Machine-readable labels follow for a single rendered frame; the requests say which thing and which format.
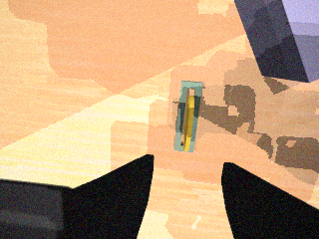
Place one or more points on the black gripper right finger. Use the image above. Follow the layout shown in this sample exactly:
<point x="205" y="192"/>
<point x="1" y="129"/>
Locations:
<point x="257" y="209"/>

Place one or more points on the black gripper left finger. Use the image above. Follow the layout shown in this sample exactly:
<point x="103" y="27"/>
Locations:
<point x="111" y="206"/>

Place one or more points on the grey rectangular frame with narrow slot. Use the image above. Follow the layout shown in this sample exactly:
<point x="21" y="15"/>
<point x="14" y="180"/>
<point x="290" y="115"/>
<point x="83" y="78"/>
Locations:
<point x="197" y="86"/>

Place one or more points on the gold coin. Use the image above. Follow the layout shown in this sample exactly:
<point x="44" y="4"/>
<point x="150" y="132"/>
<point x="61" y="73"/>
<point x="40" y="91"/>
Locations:
<point x="188" y="123"/>

